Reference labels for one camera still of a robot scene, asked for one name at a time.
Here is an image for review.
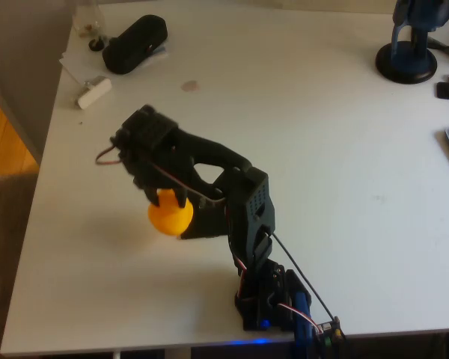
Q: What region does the yellow rubber duck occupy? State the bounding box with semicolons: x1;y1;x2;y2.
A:
147;188;195;236

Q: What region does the black cardboard square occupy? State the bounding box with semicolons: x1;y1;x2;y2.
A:
179;194;232;241

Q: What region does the white power bank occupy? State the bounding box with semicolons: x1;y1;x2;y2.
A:
76;76;112;110

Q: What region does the black oval case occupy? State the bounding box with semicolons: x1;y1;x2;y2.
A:
102;13;169;76

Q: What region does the clear plastic bottle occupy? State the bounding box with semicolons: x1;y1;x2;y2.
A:
71;0;106;38

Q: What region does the blue table clamp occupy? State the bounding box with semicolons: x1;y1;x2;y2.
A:
291;290;321;359

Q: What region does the small controller board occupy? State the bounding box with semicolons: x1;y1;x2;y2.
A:
317;313;345;344

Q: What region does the blue microphone on stand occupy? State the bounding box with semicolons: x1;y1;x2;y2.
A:
375;0;449;85

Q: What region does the red white servo wire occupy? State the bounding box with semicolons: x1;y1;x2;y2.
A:
276;302;322;334
94;145;227;205
231;256;250;300

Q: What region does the black camera cable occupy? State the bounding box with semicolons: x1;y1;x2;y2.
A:
271;231;340;322

